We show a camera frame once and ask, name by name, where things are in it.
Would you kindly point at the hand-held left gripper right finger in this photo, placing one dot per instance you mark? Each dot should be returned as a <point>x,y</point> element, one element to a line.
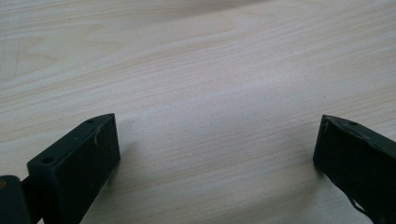
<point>358,158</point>

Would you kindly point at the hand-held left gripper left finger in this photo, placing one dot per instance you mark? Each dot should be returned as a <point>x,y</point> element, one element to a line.
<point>74,168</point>

